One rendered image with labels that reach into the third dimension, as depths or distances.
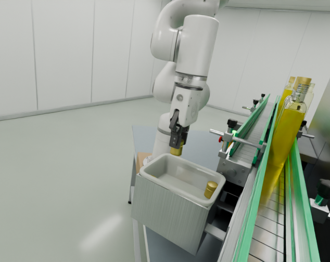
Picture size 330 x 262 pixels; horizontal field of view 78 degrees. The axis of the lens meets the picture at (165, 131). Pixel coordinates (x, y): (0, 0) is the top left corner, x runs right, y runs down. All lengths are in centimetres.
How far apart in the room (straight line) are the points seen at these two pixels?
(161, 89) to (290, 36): 600
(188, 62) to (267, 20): 628
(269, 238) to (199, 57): 40
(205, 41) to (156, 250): 62
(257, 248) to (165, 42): 45
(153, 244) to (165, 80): 58
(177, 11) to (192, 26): 9
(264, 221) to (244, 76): 627
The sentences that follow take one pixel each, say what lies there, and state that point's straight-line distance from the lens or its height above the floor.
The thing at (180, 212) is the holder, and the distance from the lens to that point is 58.
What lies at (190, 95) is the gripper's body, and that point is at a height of 124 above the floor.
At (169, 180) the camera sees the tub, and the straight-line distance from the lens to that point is 70.
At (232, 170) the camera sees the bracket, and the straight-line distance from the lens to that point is 67.
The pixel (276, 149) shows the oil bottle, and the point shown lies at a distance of 74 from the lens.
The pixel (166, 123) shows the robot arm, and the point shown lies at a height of 107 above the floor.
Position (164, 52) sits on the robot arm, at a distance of 52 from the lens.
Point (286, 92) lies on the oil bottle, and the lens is 181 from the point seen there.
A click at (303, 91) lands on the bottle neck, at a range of 72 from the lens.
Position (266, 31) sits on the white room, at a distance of 671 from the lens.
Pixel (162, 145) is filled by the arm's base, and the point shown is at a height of 97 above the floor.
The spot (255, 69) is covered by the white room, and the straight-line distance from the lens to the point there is 662.
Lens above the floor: 132
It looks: 20 degrees down
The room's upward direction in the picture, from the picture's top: 10 degrees clockwise
